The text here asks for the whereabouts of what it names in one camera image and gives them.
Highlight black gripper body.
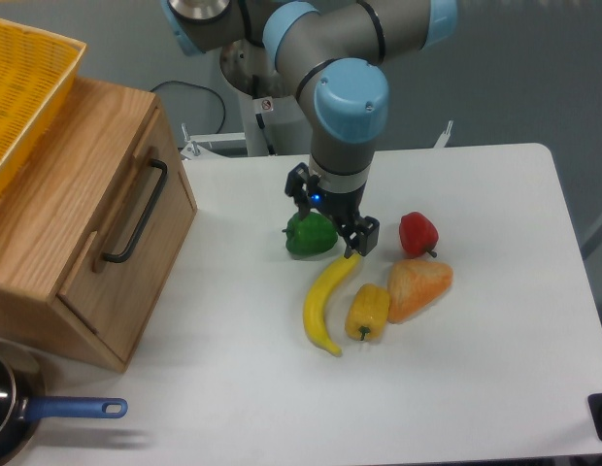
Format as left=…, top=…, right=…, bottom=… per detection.
left=284, top=163, right=368, bottom=233

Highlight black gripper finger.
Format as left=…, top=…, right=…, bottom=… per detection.
left=355, top=216, right=380, bottom=256
left=344, top=227, right=360, bottom=259

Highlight wooden top drawer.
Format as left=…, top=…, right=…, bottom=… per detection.
left=58, top=108, right=197, bottom=366

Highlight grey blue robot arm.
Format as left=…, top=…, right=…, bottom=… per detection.
left=161, top=1, right=458, bottom=256

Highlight wooden drawer cabinet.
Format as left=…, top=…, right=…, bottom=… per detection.
left=0, top=76, right=199, bottom=374

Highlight green bell pepper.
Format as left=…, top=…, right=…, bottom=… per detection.
left=283, top=212, right=339, bottom=256

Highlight red bell pepper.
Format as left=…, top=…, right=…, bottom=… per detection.
left=399, top=212, right=439, bottom=259

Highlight yellow banana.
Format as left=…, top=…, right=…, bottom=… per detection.
left=302, top=253, right=361, bottom=357

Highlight orange bread wedge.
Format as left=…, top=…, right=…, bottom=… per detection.
left=387, top=259, right=453, bottom=323

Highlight yellow bell pepper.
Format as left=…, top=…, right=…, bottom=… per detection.
left=345, top=283, right=390, bottom=342

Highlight yellow plastic basket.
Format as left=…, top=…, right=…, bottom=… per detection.
left=0, top=18, right=86, bottom=199

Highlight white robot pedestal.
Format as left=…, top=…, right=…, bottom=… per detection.
left=180, top=40, right=312, bottom=160

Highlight black cable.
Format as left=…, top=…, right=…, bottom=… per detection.
left=149, top=79, right=227, bottom=136

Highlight blue handled frying pan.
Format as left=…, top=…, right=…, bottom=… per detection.
left=0, top=351, right=128, bottom=465

